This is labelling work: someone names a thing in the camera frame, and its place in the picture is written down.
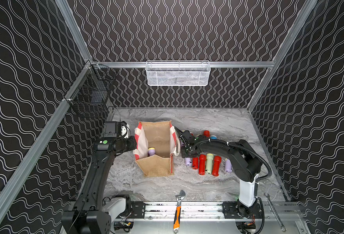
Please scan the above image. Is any purple flashlight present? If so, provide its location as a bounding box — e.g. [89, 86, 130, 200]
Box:
[148, 147, 156, 157]
[185, 158, 192, 167]
[225, 159, 232, 173]

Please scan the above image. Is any jute and red tote bag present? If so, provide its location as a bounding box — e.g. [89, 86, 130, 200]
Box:
[134, 121, 180, 177]

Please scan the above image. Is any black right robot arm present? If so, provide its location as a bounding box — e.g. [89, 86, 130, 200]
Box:
[176, 128, 272, 218]

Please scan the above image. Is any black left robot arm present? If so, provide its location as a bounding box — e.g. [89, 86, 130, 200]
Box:
[62, 121, 137, 234]

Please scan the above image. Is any red flashlight back row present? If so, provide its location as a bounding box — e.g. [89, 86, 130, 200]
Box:
[203, 130, 211, 137]

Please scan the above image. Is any silver combination wrench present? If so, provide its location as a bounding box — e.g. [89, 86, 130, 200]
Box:
[264, 193, 287, 233]

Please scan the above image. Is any black wire mesh basket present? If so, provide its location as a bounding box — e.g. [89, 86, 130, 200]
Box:
[68, 63, 118, 118]

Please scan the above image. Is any orange handled adjustable wrench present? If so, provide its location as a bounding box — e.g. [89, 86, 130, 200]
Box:
[173, 190, 186, 234]

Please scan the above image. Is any white wire mesh basket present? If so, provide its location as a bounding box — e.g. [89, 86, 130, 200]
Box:
[145, 60, 211, 86]

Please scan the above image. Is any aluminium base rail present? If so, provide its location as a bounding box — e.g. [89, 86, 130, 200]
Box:
[63, 201, 304, 221]

